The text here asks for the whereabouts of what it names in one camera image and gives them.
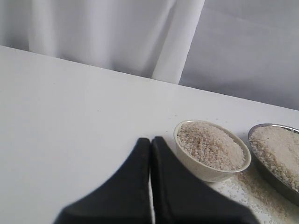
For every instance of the white ceramic bowl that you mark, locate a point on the white ceramic bowl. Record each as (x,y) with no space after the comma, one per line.
(203,171)

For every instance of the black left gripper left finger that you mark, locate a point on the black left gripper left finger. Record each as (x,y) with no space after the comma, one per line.
(123,199)

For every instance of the round steel tray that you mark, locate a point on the round steel tray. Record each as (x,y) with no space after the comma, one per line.
(283,189)

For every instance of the white backdrop curtain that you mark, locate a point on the white backdrop curtain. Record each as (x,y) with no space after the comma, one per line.
(242,48)

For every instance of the spilled rice grains on table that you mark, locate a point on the spilled rice grains on table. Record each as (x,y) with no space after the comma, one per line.
(248,188)

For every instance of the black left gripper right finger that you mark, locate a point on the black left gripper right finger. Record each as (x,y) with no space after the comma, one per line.
(179,197)

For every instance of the rice in steel tray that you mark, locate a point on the rice in steel tray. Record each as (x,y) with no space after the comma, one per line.
(278,150)

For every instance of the rice in white bowl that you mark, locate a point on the rice in white bowl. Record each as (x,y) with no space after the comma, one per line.
(210,146)

